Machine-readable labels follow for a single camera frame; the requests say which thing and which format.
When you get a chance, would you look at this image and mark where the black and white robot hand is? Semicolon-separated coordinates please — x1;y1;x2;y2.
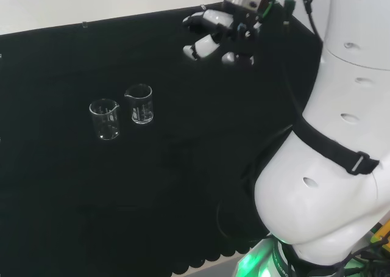
182;1;263;67

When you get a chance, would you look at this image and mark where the clear glass beaker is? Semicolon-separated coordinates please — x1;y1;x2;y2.
124;83;154;125
88;98;121;141

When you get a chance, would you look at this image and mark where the black bench cloth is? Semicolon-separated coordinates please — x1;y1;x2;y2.
0;1;324;277

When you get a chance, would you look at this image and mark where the thick black cable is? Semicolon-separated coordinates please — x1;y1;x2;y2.
297;0;325;45

